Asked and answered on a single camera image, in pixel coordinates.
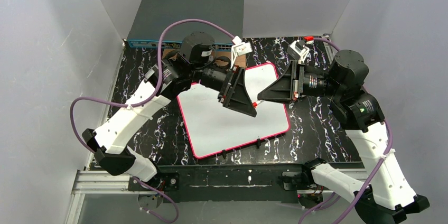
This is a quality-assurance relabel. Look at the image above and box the brown wooden board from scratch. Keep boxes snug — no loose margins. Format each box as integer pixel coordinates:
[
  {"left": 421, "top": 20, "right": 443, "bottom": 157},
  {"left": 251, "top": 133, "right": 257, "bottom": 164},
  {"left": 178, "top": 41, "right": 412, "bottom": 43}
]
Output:
[{"left": 162, "top": 49, "right": 247, "bottom": 68}]

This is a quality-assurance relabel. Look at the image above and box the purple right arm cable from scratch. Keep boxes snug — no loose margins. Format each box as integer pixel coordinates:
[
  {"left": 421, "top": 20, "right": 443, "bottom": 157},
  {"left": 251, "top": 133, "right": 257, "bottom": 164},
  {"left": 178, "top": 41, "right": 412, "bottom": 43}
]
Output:
[{"left": 297, "top": 36, "right": 394, "bottom": 224}]

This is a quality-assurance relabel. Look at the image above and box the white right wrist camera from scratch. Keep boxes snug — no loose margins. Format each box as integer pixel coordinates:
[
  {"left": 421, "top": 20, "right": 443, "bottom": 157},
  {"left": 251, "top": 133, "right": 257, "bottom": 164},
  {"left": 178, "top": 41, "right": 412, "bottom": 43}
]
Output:
[{"left": 287, "top": 36, "right": 314, "bottom": 64}]

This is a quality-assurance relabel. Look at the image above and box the grey network switch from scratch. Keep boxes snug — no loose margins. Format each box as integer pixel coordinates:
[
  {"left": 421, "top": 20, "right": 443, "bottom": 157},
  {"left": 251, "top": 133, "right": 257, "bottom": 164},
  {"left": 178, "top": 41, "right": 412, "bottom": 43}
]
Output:
[{"left": 126, "top": 0, "right": 245, "bottom": 53}]

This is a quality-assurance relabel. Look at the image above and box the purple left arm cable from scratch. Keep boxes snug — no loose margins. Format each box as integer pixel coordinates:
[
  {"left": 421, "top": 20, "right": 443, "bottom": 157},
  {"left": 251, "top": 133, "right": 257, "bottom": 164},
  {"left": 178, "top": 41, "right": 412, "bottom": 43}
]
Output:
[{"left": 69, "top": 18, "right": 239, "bottom": 224}]

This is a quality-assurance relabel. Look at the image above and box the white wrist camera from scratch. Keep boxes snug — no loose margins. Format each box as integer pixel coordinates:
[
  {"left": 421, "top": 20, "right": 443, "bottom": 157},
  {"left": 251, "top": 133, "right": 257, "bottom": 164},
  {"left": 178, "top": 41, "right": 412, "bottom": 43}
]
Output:
[
  {"left": 231, "top": 36, "right": 253, "bottom": 58},
  {"left": 287, "top": 36, "right": 314, "bottom": 64}
]

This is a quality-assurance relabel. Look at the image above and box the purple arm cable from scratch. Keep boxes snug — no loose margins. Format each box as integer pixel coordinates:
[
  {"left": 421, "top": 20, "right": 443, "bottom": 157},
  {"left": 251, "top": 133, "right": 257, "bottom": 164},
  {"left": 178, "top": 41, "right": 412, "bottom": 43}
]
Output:
[
  {"left": 297, "top": 36, "right": 394, "bottom": 224},
  {"left": 69, "top": 18, "right": 239, "bottom": 224}
]

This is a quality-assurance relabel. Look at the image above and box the pink framed whiteboard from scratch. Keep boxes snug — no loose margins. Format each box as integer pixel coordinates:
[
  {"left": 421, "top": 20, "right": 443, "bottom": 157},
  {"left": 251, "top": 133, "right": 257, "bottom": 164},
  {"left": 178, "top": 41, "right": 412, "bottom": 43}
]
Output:
[{"left": 177, "top": 63, "right": 291, "bottom": 159}]

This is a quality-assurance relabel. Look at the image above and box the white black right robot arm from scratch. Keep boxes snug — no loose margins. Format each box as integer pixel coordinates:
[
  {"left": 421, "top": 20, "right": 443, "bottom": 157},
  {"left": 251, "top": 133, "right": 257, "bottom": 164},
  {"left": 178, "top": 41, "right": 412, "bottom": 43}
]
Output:
[{"left": 258, "top": 50, "right": 430, "bottom": 223}]

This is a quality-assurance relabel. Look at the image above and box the white red marker pen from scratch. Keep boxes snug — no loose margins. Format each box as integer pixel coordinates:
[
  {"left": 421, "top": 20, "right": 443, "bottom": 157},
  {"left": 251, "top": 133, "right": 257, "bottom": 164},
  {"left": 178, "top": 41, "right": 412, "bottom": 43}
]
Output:
[{"left": 253, "top": 100, "right": 264, "bottom": 108}]

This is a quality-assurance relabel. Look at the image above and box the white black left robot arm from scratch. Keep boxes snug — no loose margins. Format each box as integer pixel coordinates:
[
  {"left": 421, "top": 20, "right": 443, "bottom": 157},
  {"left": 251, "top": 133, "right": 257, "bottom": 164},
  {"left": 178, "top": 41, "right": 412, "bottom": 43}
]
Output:
[{"left": 82, "top": 32, "right": 257, "bottom": 182}]

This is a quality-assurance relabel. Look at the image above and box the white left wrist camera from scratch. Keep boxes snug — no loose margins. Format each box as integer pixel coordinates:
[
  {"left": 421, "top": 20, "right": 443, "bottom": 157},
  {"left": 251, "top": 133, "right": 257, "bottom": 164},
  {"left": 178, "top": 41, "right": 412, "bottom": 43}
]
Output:
[{"left": 231, "top": 36, "right": 253, "bottom": 58}]

